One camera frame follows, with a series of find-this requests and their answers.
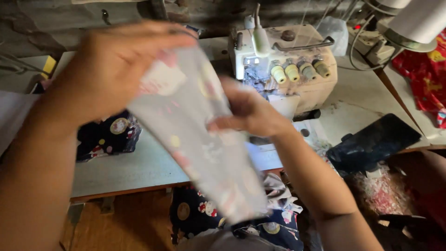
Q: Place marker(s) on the person's left fingers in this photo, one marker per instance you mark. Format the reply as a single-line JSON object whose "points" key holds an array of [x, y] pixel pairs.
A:
{"points": [[163, 33]]}

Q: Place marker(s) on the grey printed fabric piece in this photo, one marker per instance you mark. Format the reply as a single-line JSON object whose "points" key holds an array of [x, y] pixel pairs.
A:
{"points": [[195, 136]]}

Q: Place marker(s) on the black smartphone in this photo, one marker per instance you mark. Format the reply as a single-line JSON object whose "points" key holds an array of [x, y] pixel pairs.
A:
{"points": [[372, 143]]}

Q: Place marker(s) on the red printed fabric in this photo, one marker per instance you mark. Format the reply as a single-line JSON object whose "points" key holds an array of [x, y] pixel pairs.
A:
{"points": [[423, 76]]}

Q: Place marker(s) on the person's right hand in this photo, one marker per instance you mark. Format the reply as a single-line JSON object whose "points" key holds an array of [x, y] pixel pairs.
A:
{"points": [[251, 109]]}

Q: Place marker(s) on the navy printed fabric heap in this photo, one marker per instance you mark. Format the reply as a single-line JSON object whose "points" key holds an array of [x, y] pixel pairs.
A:
{"points": [[240, 216]]}

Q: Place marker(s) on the clear plastic bag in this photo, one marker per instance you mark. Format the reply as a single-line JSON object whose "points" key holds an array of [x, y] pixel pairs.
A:
{"points": [[329, 31]]}

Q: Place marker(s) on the white power strip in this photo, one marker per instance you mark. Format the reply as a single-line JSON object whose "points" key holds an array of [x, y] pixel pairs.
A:
{"points": [[369, 40]]}

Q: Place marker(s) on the person's left hand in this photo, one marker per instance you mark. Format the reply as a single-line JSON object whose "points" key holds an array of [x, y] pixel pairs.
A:
{"points": [[108, 69]]}

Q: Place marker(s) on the beige overlock sewing machine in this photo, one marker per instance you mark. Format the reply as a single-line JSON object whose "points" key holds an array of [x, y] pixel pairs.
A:
{"points": [[289, 66]]}

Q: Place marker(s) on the heap of fabric scraps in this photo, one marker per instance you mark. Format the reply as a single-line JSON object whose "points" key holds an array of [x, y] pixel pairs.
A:
{"points": [[379, 190]]}

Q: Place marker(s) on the navy printed fabric pile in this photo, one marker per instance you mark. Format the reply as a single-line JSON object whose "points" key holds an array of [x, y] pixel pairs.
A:
{"points": [[108, 136]]}

